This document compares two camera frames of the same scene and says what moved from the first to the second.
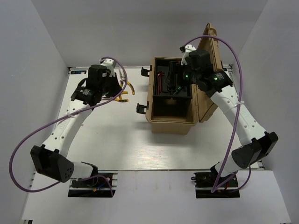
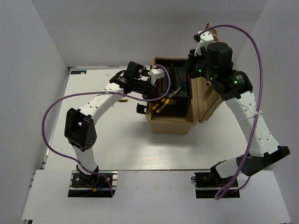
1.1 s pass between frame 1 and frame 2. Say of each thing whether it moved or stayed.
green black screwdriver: moved
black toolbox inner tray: stayed
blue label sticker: stayed
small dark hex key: stayed
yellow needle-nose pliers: moved
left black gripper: moved
